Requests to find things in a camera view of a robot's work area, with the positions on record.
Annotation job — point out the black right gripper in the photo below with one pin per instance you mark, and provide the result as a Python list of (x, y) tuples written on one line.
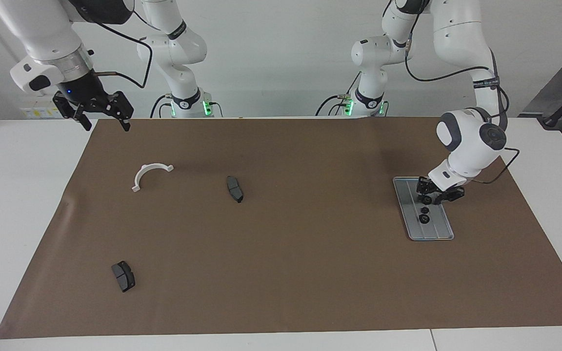
[(83, 92)]

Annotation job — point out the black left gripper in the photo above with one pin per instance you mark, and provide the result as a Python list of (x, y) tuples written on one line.
[(449, 193)]

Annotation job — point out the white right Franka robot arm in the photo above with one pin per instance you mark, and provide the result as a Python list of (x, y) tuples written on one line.
[(42, 29)]

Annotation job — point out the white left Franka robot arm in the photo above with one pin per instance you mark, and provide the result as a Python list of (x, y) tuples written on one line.
[(461, 44)]

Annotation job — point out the silver metal tray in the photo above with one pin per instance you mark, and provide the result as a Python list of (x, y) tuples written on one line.
[(434, 231)]

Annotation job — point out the white power strip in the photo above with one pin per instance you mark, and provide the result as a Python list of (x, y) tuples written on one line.
[(37, 113)]

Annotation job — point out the long dark grey brake pad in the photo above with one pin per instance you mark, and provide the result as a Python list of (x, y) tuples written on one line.
[(235, 189)]

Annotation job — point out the short dark grey brake pad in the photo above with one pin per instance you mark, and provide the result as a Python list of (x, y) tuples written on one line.
[(124, 277)]

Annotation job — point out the brown paper table mat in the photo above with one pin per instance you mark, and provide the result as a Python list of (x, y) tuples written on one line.
[(281, 253)]

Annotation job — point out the white curved plastic bracket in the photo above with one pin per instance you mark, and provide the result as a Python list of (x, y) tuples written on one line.
[(142, 171)]

